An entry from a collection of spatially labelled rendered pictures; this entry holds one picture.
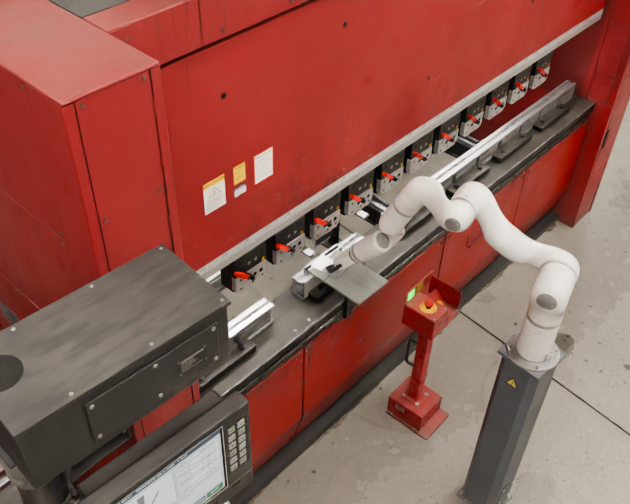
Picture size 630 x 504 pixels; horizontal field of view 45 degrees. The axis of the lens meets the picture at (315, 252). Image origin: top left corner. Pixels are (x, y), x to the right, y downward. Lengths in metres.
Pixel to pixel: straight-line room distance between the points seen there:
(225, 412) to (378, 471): 1.89
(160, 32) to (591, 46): 3.05
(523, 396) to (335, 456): 1.11
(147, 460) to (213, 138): 0.94
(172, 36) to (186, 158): 0.38
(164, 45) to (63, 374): 0.87
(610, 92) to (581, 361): 1.49
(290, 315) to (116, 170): 1.45
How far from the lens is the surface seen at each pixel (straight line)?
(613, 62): 4.56
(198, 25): 2.04
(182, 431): 1.85
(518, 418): 3.05
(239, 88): 2.25
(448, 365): 4.10
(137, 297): 1.65
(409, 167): 3.27
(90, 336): 1.60
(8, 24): 1.96
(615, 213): 5.36
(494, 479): 3.40
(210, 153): 2.27
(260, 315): 2.93
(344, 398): 3.84
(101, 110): 1.68
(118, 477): 1.81
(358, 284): 3.01
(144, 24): 1.93
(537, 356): 2.83
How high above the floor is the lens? 3.11
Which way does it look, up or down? 42 degrees down
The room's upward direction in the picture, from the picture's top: 2 degrees clockwise
